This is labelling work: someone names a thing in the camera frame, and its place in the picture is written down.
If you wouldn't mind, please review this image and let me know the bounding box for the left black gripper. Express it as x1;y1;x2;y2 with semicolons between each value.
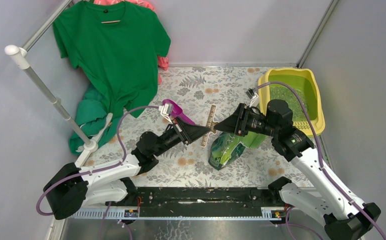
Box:
152;117;211;158

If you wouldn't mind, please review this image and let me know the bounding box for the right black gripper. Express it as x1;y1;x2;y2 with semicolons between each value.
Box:
214;102;278;137

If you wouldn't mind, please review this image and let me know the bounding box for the small brown stick object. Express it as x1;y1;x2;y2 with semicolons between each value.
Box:
200;104;218;148

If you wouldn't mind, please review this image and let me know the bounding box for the green cat litter bag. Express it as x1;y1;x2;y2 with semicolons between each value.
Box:
208;131;267;171

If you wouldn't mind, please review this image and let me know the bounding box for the magenta plastic scoop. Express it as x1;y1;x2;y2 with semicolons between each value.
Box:
162;99;195;125

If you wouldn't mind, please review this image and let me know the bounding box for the yellow green litter box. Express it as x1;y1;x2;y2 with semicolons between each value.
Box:
257;68;326;137

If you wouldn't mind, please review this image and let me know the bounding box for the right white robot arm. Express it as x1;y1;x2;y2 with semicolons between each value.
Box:
214;99;381;240

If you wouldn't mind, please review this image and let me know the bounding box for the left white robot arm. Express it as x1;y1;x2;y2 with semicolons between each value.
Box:
40;117;211;220

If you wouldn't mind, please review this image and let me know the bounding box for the floral patterned mat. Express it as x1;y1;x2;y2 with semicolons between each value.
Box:
85;67;312;188

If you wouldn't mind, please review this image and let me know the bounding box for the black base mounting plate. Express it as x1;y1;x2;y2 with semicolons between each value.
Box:
105;186;302;219

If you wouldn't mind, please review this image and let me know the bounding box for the pink garment behind shirt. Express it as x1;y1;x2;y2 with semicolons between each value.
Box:
92;0;170;85

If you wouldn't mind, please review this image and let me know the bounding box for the dark green folded cloth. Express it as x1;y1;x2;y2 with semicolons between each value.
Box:
75;84;122;148

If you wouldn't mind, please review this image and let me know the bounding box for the green t-shirt on hanger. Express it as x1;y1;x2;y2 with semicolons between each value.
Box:
52;1;171;117

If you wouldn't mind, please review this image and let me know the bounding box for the wooden clothes hanger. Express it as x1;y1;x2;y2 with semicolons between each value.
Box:
101;20;121;24

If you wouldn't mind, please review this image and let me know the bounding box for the white clothes rack pole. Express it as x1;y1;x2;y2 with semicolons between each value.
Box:
4;44;114;167

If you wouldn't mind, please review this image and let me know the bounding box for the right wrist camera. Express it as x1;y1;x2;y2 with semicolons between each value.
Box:
245;88;260;107

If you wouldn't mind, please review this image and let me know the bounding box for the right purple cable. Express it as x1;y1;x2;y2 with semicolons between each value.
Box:
254;81;386;240

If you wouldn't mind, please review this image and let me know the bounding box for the purple cable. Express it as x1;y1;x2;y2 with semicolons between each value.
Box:
35;105;162;217
254;81;386;240

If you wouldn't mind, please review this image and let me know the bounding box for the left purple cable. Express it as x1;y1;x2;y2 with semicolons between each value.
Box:
35;105;162;217

